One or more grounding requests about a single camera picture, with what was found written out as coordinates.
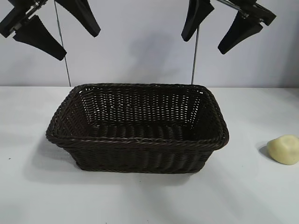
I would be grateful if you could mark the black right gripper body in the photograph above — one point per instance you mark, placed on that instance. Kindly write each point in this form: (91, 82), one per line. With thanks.
(257, 10)

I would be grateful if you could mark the dark brown woven basket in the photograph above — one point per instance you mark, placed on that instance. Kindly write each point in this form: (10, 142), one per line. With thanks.
(140, 154)

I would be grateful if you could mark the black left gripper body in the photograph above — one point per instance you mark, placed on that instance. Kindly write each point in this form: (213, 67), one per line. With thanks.
(14, 16)

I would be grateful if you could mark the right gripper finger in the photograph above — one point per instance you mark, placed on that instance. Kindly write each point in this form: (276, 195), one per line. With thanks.
(197, 18)
(239, 35)

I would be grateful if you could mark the pale yellow potato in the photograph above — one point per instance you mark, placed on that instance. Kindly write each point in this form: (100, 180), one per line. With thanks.
(282, 151)

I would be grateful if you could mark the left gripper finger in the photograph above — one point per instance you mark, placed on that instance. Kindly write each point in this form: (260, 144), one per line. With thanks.
(81, 16)
(39, 39)

